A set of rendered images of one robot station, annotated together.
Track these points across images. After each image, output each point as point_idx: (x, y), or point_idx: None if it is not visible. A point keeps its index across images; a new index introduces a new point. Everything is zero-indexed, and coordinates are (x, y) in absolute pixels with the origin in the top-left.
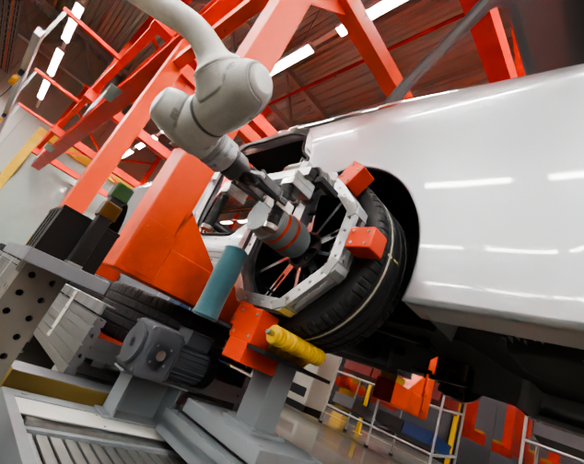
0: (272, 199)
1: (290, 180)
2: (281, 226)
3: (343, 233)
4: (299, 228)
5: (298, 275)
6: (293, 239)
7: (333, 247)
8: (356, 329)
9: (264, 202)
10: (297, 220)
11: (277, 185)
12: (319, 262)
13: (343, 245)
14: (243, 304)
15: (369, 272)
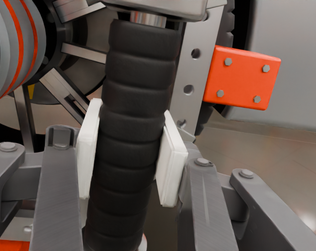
0: (95, 140)
1: (191, 8)
2: (8, 75)
3: (194, 63)
4: (35, 29)
5: (24, 106)
6: (29, 72)
7: (174, 100)
8: None
9: (79, 195)
10: (18, 1)
11: (291, 212)
12: (61, 63)
13: (200, 98)
14: None
15: (212, 112)
